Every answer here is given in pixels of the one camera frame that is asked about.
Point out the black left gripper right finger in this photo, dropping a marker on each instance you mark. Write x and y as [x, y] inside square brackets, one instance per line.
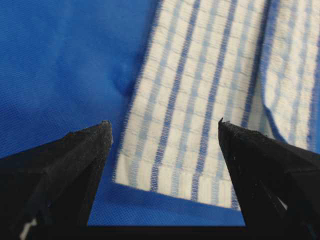
[277, 185]

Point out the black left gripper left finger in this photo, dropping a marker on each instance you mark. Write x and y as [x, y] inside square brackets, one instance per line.
[54, 184]

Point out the blue white striped towel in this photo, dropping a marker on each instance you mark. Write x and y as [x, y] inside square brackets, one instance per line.
[254, 63]

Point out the blue table cloth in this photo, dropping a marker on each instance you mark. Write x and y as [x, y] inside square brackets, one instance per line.
[66, 65]

